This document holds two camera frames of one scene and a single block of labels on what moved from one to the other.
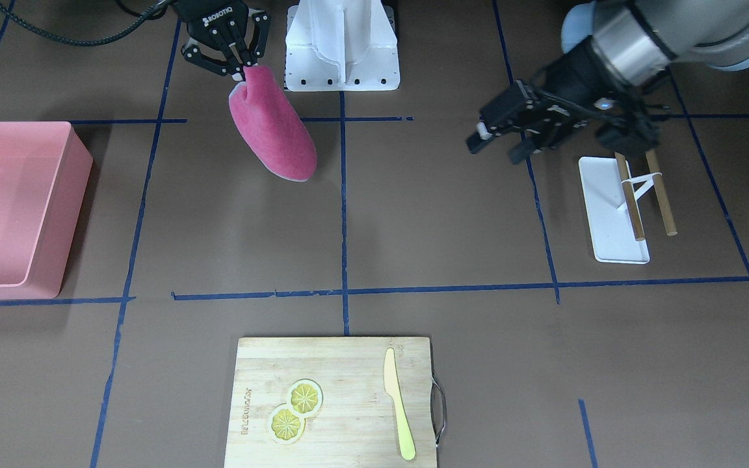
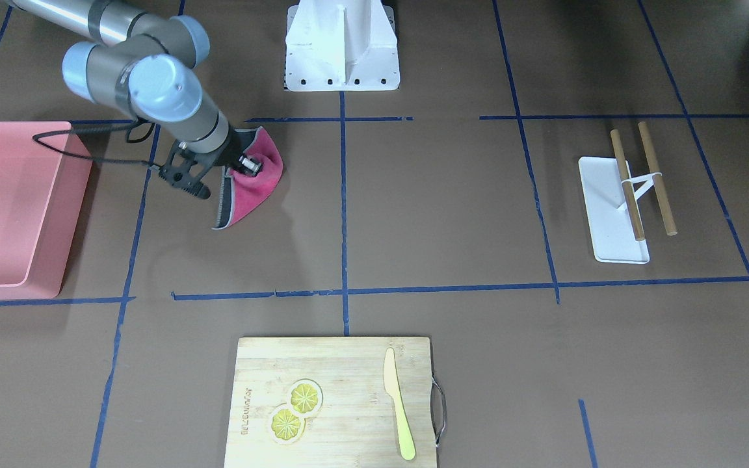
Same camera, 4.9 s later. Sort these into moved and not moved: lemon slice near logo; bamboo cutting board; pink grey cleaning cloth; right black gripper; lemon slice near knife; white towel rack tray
Moved: right black gripper; pink grey cleaning cloth
Not moved: bamboo cutting board; lemon slice near knife; white towel rack tray; lemon slice near logo
